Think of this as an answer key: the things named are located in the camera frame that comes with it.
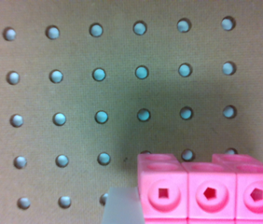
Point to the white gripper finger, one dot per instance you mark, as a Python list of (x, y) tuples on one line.
[(123, 206)]

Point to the pink block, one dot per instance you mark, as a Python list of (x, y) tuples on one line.
[(226, 190)]

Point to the brown pegboard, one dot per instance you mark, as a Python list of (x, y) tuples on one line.
[(86, 86)]

